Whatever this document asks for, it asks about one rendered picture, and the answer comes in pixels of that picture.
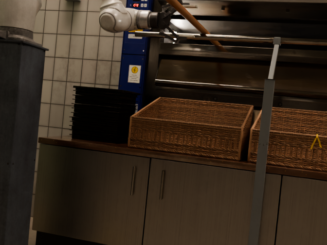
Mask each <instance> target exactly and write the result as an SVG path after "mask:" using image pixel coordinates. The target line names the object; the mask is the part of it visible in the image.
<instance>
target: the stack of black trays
mask: <svg viewBox="0 0 327 245"><path fill-rule="evenodd" d="M73 88H76V89H75V90H73V91H76V92H75V94H76V95H75V99H73V100H75V103H72V104H74V107H72V108H74V112H71V113H73V116H74V117H72V121H71V122H73V124H72V125H69V126H72V129H70V130H72V134H69V135H72V138H73V139H81V140H92V141H100V142H108V143H123V142H128V133H129V122H130V116H132V115H133V114H134V113H135V107H136V105H135V104H136V102H137V101H136V98H138V97H137V95H140V94H139V93H137V92H132V91H127V90H122V89H111V88H99V87H83V86H73ZM136 110H137V109H136Z"/></svg>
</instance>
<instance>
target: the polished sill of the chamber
mask: <svg viewBox="0 0 327 245"><path fill-rule="evenodd" d="M160 49H164V50H182V51H199V52H217V53H242V54H260V55H273V49H274V48H258V47H238V46H219V45H200V44H181V43H178V44H177V43H160ZM278 56H295V57H313V58H327V51H315V50H296V49H278Z"/></svg>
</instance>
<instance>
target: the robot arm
mask: <svg viewBox="0 0 327 245"><path fill-rule="evenodd" d="M177 1H178V2H179V3H180V4H181V5H182V6H183V7H184V8H198V7H197V6H196V5H190V3H183V1H182V0H177ZM41 6H42V3H41V0H0V39H8V40H23V41H26V42H29V43H32V44H35V45H38V46H41V47H42V44H39V43H37V42H35V41H34V40H33V32H34V26H35V20H36V15H37V13H38V12H39V10H40V8H41ZM171 7H172V6H171V5H170V4H167V5H162V12H151V11H150V10H136V9H133V8H125V7H124V6H123V4H122V2H121V1H119V0H102V5H101V7H100V15H99V24H100V26H101V27H102V29H104V30H105V31H107V32H110V33H120V32H123V31H134V30H150V29H151V28H152V29H160V32H159V35H161V36H165V37H167V38H168V39H170V40H172V41H174V42H175V43H177V44H178V43H179V40H187V38H195V36H194V35H179V36H178V35H177V34H176V33H175V32H174V31H173V30H172V29H171V28H170V27H169V25H170V21H171V16H172V15H173V14H174V13H175V12H176V11H177V10H175V9H174V8H173V9H172V10H170V11H169V12H167V13H166V12H165V10H167V9H168V8H171ZM165 28H167V29H168V30H169V31H170V32H171V33H172V34H173V35H174V36H175V37H176V39H174V38H172V37H170V36H169V35H167V34H165V33H164V31H163V30H164V29H165Z"/></svg>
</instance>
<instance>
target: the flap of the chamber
mask: <svg viewBox="0 0 327 245"><path fill-rule="evenodd" d="M182 1H183V3H190V5H196V6H197V7H198V8H186V10H187V11H188V12H189V13H190V14H191V15H198V16H229V17H260V18H305V19H327V0H182ZM158 2H159V4H160V5H161V6H162V5H167V4H169V3H168V2H167V1H166V0H158ZM222 8H225V11H221V9H222ZM287 9H289V10H290V12H289V13H286V10H287Z"/></svg>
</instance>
